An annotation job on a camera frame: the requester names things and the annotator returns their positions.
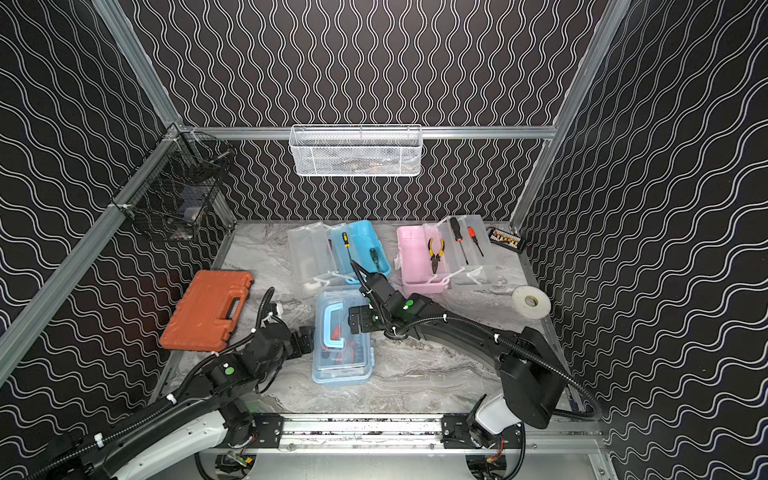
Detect light blue front toolbox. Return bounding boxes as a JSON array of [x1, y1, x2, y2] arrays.
[[312, 288, 374, 387]]

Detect turquoise back toolbox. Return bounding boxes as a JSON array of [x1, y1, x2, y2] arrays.
[[287, 220, 392, 297]]

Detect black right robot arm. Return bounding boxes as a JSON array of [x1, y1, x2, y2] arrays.
[[348, 260, 602, 435]]

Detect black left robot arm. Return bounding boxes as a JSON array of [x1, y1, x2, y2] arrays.
[[29, 289, 314, 479]]

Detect green black screwdriver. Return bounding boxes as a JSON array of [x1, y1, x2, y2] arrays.
[[369, 247, 382, 273]]

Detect yellow black screwdriver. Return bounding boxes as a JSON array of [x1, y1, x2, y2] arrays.
[[341, 231, 353, 265]]

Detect red-orange plastic tool case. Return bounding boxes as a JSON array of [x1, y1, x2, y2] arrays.
[[160, 270, 254, 352]]

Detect pink toolbox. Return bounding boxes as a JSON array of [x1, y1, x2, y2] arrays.
[[395, 215, 499, 296]]

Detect black red screwdriver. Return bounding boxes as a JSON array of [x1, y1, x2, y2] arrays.
[[449, 216, 469, 265]]

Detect red small screwdriver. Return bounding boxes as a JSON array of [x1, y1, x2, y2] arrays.
[[467, 226, 484, 257]]

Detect white tape roll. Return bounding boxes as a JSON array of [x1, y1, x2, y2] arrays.
[[511, 285, 552, 320]]

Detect yellow handled pliers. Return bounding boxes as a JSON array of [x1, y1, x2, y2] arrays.
[[428, 237, 445, 275]]

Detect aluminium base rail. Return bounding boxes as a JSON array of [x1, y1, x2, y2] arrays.
[[108, 413, 605, 479]]

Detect white wire mesh basket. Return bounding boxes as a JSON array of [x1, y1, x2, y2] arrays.
[[289, 124, 424, 177]]

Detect black wire basket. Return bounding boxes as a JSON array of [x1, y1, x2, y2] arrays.
[[116, 124, 236, 243]]

